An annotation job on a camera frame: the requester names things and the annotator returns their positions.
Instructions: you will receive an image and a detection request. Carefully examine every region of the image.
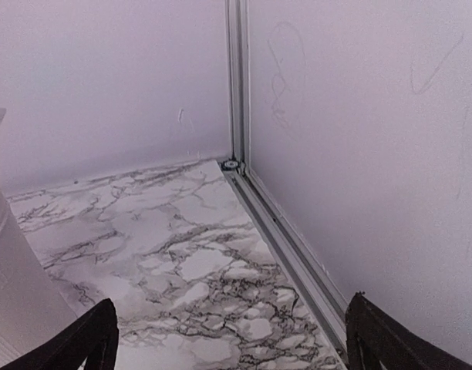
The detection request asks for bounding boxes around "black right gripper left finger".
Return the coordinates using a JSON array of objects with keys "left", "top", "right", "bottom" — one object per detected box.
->
[{"left": 3, "top": 298, "right": 119, "bottom": 370}]

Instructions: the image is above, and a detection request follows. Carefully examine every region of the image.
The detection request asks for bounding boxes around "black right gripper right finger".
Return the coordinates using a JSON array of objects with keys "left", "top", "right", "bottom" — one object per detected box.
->
[{"left": 346, "top": 292, "right": 472, "bottom": 370}]

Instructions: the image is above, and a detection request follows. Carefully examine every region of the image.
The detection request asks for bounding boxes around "white ribbed cup holder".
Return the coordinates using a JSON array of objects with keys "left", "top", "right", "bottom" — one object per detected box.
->
[{"left": 0, "top": 190, "right": 76, "bottom": 367}]

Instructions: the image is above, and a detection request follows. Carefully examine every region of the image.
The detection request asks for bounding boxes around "aluminium right frame post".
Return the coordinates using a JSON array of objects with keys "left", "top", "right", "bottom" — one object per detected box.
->
[{"left": 225, "top": 0, "right": 250, "bottom": 170}]

